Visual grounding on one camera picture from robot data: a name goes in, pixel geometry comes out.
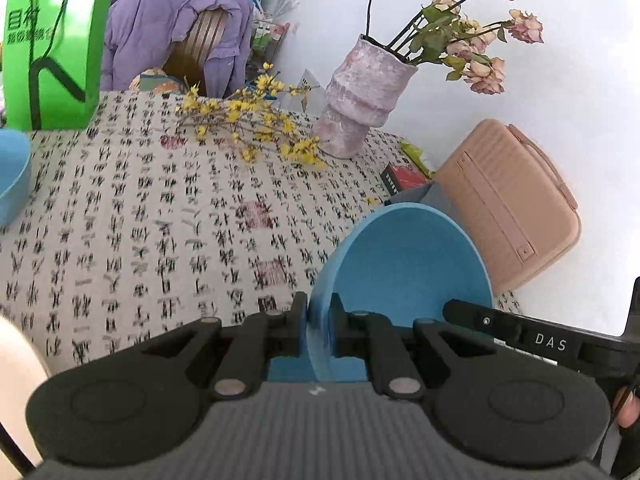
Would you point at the cream plate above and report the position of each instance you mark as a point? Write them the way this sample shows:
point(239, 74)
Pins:
point(20, 390)

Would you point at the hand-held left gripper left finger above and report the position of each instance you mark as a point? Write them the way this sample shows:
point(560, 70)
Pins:
point(300, 327)

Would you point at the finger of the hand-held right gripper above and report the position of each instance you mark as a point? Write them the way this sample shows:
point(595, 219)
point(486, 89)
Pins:
point(500, 325)

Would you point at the blue bowl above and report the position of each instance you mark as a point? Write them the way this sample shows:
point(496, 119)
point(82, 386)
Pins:
point(415, 270)
point(12, 180)

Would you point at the red and black box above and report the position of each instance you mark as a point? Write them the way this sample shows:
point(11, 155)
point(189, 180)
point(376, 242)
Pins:
point(405, 177)

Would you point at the patterned seat cushion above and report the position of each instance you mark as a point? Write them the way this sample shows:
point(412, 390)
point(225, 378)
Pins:
point(157, 82)

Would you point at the purple jacket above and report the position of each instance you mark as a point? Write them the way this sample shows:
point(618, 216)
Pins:
point(145, 25)

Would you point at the pink stone vase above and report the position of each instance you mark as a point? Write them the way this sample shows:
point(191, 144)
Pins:
point(360, 100)

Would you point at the printed tablecloth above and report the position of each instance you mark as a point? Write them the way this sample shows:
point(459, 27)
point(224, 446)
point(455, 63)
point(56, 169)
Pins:
point(150, 210)

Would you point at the shelf of small packets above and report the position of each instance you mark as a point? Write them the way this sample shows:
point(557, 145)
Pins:
point(270, 35)

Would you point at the wooden chair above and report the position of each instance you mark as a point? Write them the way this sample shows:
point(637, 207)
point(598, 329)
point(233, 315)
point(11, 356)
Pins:
point(200, 45)

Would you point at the green snack packet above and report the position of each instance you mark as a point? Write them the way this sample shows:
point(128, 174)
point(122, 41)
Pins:
point(417, 155)

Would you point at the green paper bag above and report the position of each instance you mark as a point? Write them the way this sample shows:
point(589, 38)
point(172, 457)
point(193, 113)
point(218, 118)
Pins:
point(55, 50)

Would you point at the yellow flower branch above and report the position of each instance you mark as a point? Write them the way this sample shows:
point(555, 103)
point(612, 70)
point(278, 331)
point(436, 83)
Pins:
point(255, 120)

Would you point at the grey cloth bag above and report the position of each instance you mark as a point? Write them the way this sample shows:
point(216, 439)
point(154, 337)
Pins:
point(425, 195)

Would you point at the dried rose bouquet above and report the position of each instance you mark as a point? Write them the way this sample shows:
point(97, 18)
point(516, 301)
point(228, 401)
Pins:
point(465, 35)

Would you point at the pink hard case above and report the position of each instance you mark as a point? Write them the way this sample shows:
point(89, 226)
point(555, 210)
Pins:
point(505, 200)

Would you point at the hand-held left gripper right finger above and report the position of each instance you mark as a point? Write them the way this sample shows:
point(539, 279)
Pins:
point(338, 332)

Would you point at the person's right hand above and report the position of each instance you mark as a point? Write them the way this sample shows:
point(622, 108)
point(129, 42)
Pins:
point(630, 410)

